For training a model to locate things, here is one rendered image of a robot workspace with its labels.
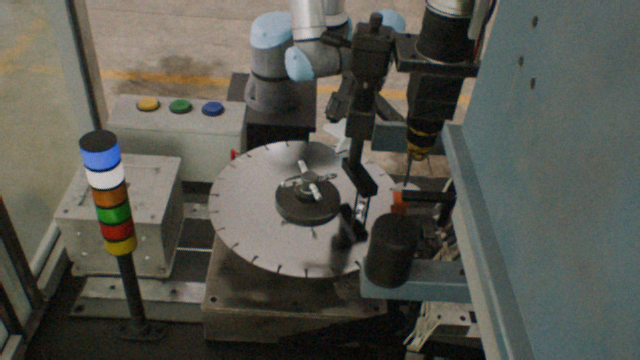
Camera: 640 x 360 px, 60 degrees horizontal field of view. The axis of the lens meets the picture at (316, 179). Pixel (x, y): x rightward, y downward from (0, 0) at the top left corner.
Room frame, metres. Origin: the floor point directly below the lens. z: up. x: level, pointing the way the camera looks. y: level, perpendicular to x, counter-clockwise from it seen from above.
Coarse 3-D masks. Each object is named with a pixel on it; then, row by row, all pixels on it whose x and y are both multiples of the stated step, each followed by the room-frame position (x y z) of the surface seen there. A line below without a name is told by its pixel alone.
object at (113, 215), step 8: (128, 200) 0.54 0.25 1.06; (96, 208) 0.52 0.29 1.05; (104, 208) 0.51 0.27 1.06; (112, 208) 0.51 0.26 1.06; (120, 208) 0.52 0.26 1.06; (128, 208) 0.53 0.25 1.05; (104, 216) 0.51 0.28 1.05; (112, 216) 0.51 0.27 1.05; (120, 216) 0.52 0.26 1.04; (128, 216) 0.53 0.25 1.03; (112, 224) 0.51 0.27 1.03
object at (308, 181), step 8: (304, 168) 0.71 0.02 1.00; (304, 176) 0.68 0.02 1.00; (312, 176) 0.69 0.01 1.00; (320, 176) 0.69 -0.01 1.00; (328, 176) 0.70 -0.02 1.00; (336, 176) 0.70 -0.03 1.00; (288, 184) 0.67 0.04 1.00; (296, 184) 0.67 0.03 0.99; (304, 184) 0.67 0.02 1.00; (312, 184) 0.67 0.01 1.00; (304, 192) 0.67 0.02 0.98; (312, 192) 0.66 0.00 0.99
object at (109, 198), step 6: (90, 186) 0.52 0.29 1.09; (120, 186) 0.52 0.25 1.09; (126, 186) 0.54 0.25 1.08; (96, 192) 0.51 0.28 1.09; (102, 192) 0.51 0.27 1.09; (108, 192) 0.51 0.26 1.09; (114, 192) 0.52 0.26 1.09; (120, 192) 0.52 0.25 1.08; (126, 192) 0.53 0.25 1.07; (96, 198) 0.51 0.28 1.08; (102, 198) 0.51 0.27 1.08; (108, 198) 0.51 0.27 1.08; (114, 198) 0.52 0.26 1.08; (120, 198) 0.52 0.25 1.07; (126, 198) 0.53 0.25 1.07; (96, 204) 0.51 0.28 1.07; (102, 204) 0.51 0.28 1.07; (108, 204) 0.51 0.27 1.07; (114, 204) 0.51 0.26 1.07; (120, 204) 0.52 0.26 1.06
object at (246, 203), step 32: (256, 160) 0.78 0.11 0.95; (288, 160) 0.79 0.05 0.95; (320, 160) 0.80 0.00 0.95; (224, 192) 0.68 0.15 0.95; (256, 192) 0.69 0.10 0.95; (352, 192) 0.72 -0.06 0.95; (384, 192) 0.73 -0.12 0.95; (224, 224) 0.61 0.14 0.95; (256, 224) 0.62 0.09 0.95; (288, 224) 0.62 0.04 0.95; (320, 224) 0.63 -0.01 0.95; (352, 224) 0.64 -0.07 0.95; (256, 256) 0.55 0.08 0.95; (288, 256) 0.56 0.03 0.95; (320, 256) 0.56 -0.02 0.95; (352, 256) 0.57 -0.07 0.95
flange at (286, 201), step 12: (324, 180) 0.73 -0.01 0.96; (276, 192) 0.69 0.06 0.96; (288, 192) 0.69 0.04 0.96; (300, 192) 0.68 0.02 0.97; (324, 192) 0.70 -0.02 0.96; (336, 192) 0.70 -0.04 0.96; (276, 204) 0.66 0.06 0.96; (288, 204) 0.66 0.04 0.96; (300, 204) 0.66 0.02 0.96; (312, 204) 0.66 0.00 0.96; (324, 204) 0.67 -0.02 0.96; (336, 204) 0.67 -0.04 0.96; (288, 216) 0.64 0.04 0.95; (300, 216) 0.64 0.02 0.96; (312, 216) 0.64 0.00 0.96; (324, 216) 0.64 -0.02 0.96
